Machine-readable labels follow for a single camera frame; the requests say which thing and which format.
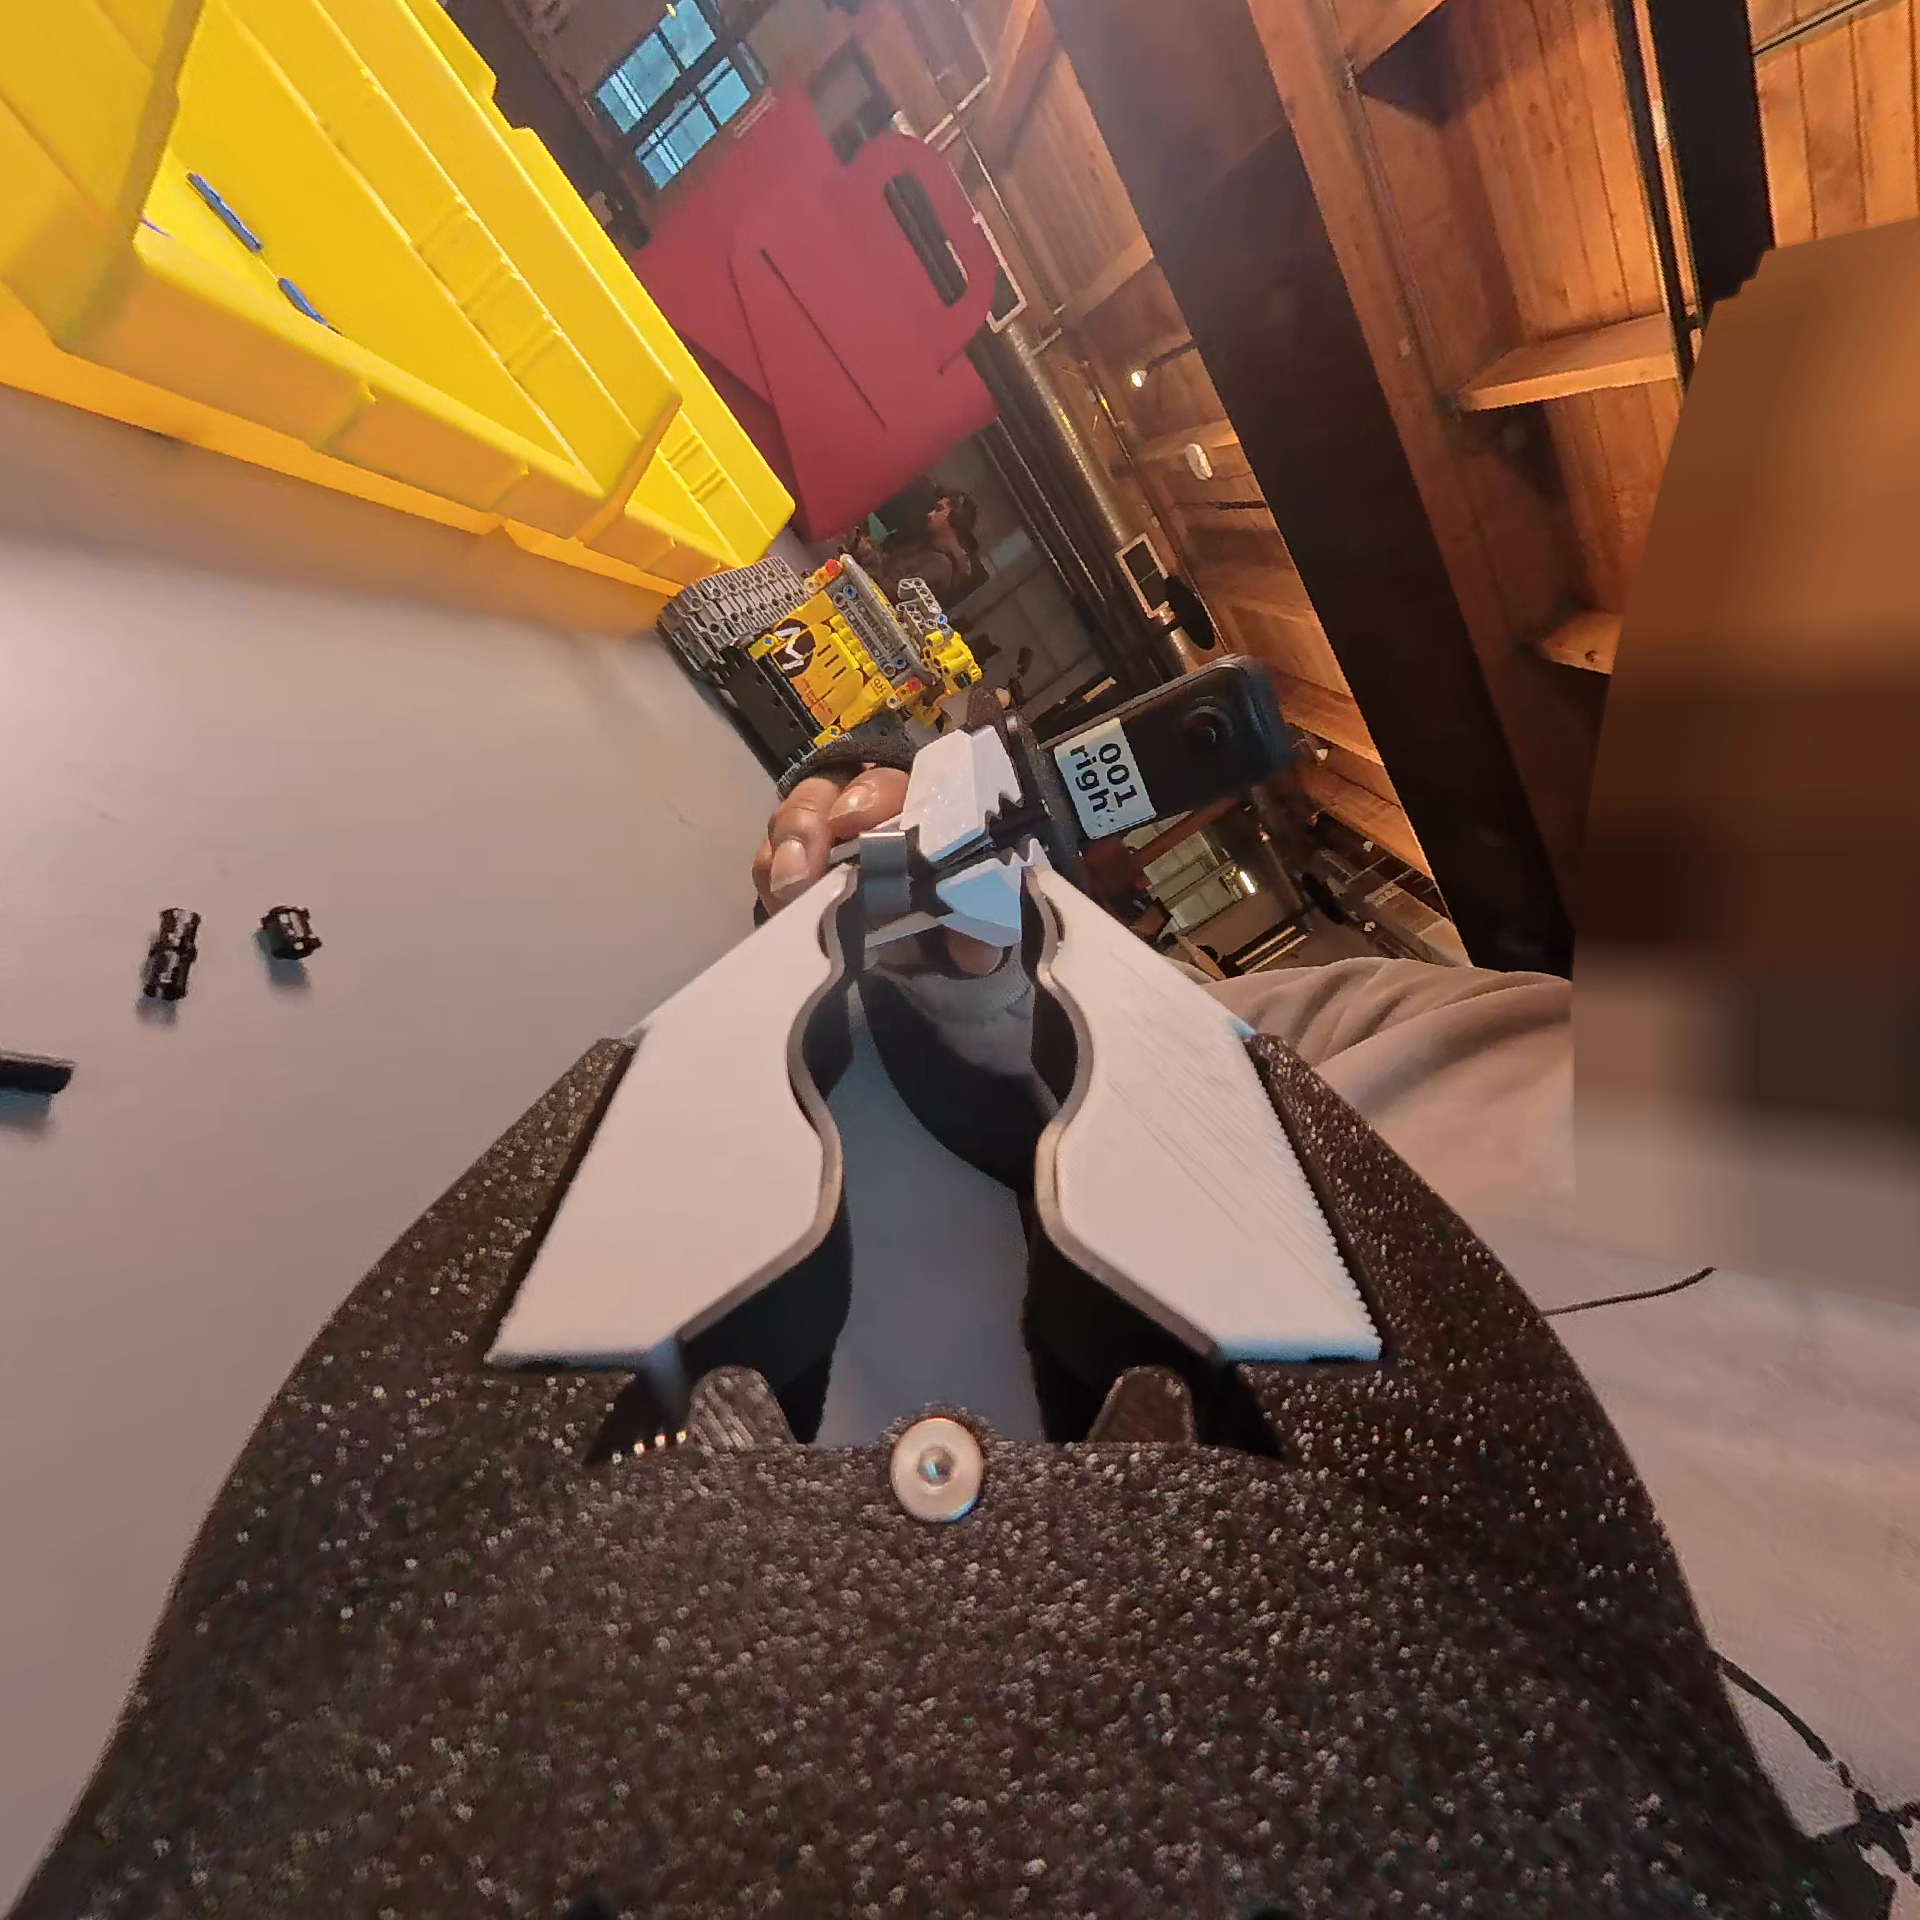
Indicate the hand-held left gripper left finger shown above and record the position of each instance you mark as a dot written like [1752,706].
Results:
[675,1170]

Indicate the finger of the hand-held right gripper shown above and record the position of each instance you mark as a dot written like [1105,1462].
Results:
[986,910]
[961,788]

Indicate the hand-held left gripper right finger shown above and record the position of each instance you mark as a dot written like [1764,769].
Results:
[1201,1170]

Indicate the grey building brick piece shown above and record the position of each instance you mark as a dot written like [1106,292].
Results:
[885,856]

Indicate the person's right forearm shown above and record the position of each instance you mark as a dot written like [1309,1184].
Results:
[1352,1036]

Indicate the grey desk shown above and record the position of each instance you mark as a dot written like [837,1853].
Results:
[331,1200]

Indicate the person's right hand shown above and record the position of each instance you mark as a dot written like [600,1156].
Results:
[817,834]

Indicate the yellow tracked toy robot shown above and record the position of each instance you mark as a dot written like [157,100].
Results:
[842,662]

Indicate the yellow plastic bin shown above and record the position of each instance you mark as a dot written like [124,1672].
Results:
[180,271]
[691,450]

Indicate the red felt bag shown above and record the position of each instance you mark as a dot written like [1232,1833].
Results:
[826,301]

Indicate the scattered small building pieces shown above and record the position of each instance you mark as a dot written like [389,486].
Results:
[171,957]

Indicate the person's beige sweatshirt torso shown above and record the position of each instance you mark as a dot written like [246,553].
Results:
[1771,1440]

